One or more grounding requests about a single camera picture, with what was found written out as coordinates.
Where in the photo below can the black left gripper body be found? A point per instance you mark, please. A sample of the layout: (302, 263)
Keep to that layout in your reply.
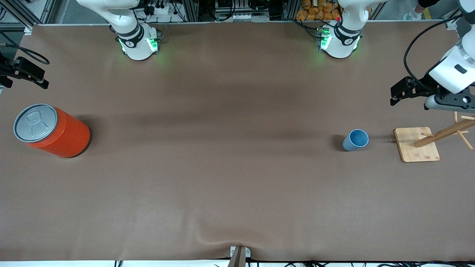
(423, 89)

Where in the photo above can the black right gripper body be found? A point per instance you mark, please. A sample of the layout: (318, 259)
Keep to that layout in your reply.
(10, 70)

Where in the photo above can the light blue plastic cup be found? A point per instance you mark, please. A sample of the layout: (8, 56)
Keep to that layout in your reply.
(349, 144)

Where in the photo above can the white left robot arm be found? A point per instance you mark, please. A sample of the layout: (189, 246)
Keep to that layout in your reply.
(339, 44)

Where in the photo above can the wooden mug rack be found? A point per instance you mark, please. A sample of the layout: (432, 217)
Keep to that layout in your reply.
(415, 148)

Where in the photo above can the orange can with silver lid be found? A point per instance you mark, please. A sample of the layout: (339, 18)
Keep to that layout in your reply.
(63, 137)

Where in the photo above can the white sneaker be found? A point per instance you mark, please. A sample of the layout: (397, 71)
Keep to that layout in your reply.
(412, 15)

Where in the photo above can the orange snack bag pile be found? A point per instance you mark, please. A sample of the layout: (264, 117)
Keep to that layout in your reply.
(315, 13)

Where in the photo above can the white power strip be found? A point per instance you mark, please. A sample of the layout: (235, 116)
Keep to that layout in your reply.
(163, 9)

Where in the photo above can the white terminal block row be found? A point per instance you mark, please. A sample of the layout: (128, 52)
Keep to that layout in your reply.
(248, 16)

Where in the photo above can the brown table cover mat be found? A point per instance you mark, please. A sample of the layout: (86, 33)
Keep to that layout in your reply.
(237, 148)

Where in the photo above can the aluminium frame rail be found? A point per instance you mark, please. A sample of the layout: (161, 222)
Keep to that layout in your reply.
(18, 11)

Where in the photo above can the aluminium table edge rail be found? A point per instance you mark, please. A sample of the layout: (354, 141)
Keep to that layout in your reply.
(451, 23)

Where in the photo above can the aluminium frame post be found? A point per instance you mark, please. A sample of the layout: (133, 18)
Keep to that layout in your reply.
(291, 9)
(191, 11)

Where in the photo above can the metal table edge bracket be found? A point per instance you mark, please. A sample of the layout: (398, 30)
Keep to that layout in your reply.
(239, 257)

